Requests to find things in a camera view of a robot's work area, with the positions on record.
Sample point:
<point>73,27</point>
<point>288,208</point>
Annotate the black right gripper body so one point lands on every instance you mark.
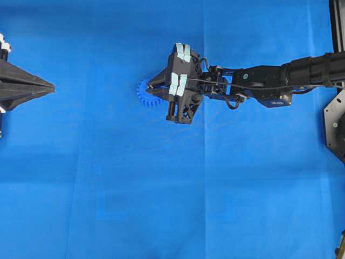
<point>182,78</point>

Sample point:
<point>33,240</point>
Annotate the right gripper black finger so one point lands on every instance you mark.
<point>161,79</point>
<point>159,92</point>

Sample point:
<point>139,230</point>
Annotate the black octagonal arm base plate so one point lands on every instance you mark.
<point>334,125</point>

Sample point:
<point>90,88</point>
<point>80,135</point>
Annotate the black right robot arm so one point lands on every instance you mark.
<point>271,86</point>

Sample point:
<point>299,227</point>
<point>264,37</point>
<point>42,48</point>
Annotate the dark object at bottom right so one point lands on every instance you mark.
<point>340,250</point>

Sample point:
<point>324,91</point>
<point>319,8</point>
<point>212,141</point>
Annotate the small blue plastic gear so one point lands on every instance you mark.
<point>146,99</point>

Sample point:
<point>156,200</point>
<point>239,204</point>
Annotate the blue table cloth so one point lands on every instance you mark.
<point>90,172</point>

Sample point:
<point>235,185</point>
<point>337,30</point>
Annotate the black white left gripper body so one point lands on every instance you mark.
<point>5,50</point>

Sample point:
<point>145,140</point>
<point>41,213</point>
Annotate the black aluminium frame post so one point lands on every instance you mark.
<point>337,16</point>

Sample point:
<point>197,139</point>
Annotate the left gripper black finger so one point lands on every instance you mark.
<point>13,74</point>
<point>12,97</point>

